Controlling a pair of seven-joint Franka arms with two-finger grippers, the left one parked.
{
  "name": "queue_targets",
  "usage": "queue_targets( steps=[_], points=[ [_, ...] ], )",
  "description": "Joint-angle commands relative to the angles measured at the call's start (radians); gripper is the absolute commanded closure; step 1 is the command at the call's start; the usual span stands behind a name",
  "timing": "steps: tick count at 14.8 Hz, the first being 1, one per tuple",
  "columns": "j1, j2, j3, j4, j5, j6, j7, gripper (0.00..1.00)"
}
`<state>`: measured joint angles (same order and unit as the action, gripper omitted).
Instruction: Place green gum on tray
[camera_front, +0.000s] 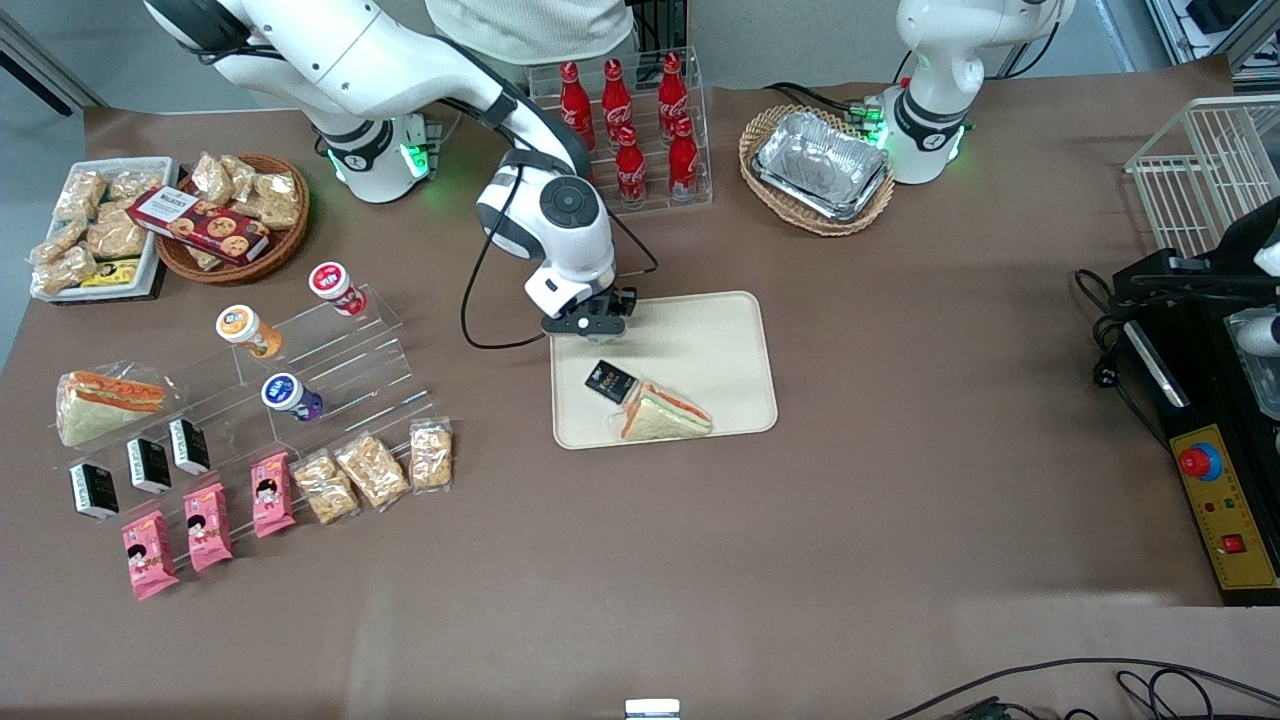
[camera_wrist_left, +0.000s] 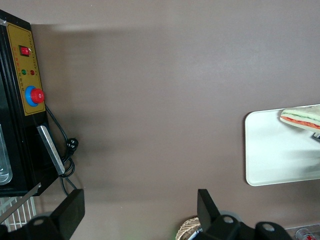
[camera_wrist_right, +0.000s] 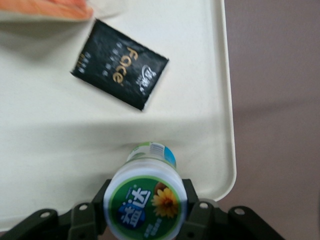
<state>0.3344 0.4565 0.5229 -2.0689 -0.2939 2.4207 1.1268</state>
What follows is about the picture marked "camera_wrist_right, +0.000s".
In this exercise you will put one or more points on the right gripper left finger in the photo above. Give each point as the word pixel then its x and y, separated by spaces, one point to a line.
pixel 87 220

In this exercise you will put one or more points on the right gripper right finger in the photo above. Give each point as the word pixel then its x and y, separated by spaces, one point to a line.
pixel 200 220

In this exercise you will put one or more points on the green lid gum bottle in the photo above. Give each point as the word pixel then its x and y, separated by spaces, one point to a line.
pixel 145 200

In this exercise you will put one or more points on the beige plastic tray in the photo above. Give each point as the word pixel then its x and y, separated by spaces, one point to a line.
pixel 50 130

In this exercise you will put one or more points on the brown paper table cover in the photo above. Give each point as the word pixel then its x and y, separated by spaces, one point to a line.
pixel 275 112

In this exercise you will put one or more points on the black tissue pack gold print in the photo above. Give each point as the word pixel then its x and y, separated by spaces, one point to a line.
pixel 120 65

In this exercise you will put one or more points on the wrapped triangle sandwich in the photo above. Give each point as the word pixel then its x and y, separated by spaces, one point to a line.
pixel 45 8

